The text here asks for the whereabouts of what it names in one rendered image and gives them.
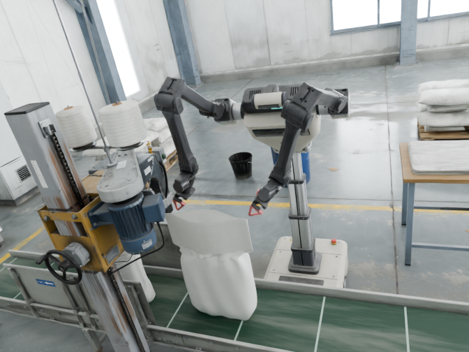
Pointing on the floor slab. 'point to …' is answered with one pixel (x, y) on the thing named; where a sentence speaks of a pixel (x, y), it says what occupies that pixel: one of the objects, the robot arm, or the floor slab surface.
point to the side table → (409, 178)
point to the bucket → (241, 165)
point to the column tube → (30, 140)
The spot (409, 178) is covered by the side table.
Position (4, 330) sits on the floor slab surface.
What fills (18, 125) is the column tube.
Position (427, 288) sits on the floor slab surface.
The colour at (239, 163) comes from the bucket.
